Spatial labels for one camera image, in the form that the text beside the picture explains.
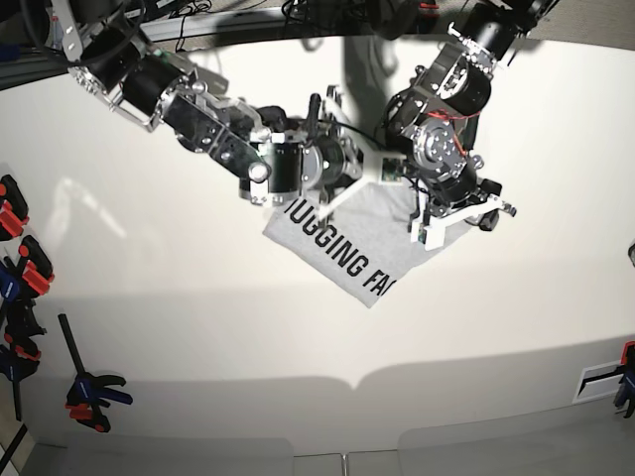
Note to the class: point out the grey T-shirt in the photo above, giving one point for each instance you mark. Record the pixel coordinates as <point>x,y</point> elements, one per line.
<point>365,248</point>

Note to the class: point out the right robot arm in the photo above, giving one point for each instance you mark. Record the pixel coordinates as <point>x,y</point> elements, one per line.
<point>112,59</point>

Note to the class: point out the blue orange bar clamp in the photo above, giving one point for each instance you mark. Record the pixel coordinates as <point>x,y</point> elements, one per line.
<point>90,394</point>

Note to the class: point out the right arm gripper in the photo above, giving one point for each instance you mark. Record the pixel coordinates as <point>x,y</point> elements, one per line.
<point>331,168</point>

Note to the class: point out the blue clamp right edge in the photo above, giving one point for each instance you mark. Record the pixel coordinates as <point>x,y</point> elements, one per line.
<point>624,399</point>

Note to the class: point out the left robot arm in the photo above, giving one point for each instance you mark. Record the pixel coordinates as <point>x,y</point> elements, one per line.
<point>434,121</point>

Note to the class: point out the orange black clamp upper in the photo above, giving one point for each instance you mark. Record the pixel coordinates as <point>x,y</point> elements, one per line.
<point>14,209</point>

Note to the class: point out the blue black clamp left edge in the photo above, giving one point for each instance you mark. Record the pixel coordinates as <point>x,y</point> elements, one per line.
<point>20,355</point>

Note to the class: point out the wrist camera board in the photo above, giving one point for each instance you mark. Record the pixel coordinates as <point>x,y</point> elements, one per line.
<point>431,237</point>
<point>391,169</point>

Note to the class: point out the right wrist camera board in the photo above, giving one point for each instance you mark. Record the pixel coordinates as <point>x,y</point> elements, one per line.
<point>391,169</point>

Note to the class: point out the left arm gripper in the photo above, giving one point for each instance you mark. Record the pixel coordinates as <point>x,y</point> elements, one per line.
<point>465,198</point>

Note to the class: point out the orange black clamp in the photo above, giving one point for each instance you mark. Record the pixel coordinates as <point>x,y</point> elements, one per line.
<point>14,209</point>
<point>35,269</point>

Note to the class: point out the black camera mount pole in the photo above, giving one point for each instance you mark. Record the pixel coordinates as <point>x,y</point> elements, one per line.
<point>390,25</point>

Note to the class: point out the orange black clamp lower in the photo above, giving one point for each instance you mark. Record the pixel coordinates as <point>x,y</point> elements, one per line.
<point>35,269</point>

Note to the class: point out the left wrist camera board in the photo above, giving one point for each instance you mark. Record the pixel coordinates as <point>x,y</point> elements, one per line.
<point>431,237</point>

